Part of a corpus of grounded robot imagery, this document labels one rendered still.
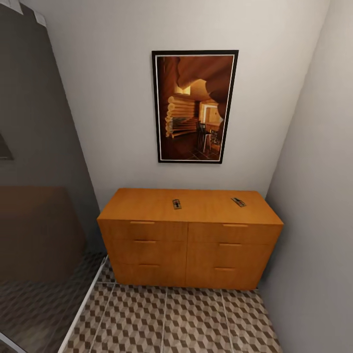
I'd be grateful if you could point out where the mousetrap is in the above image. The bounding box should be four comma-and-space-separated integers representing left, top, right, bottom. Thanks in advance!
173, 199, 182, 209
232, 197, 246, 207

